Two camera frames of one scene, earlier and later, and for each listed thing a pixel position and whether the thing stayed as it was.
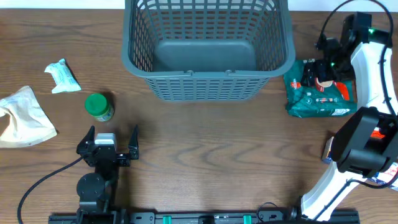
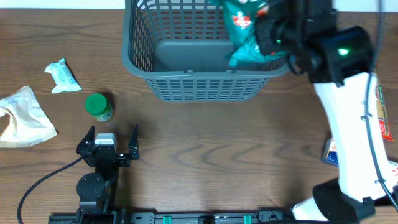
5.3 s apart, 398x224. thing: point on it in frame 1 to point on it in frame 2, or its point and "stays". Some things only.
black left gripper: (85, 148) stays
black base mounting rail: (286, 216) stays
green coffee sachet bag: (324, 98) to (242, 15)
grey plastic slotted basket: (207, 50) stays
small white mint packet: (64, 79) stays
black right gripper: (322, 75) to (262, 32)
